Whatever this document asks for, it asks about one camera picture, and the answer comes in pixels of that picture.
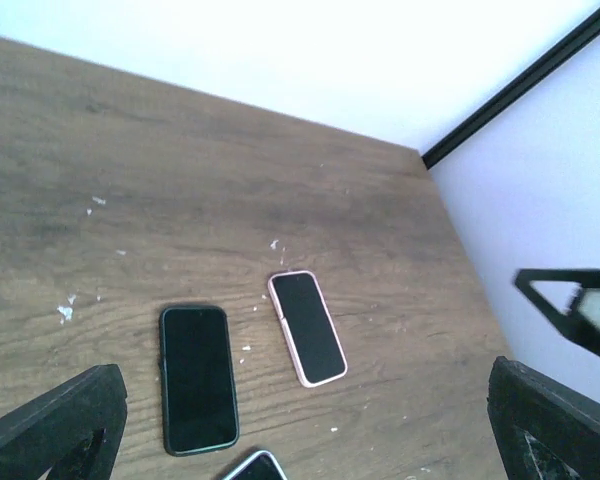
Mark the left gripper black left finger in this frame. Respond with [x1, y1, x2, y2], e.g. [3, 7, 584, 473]
[0, 364, 127, 479]

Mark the black aluminium frame rail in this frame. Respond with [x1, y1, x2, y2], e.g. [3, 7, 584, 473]
[421, 7, 600, 170]

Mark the light blue phone case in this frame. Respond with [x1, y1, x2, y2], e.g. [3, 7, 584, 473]
[222, 449, 290, 480]

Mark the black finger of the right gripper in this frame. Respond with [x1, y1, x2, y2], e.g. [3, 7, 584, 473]
[514, 269, 600, 357]

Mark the purple-edged smartphone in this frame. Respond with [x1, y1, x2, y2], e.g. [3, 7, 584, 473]
[227, 452, 285, 480]

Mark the pink phone case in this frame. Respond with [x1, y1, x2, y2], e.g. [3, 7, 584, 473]
[267, 270, 349, 390]

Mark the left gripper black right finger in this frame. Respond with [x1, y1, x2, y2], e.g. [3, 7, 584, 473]
[487, 356, 600, 479]

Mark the black smartphone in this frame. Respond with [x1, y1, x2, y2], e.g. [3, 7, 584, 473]
[272, 273, 345, 382]

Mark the black phone case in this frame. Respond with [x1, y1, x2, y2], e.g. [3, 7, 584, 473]
[158, 304, 241, 457]

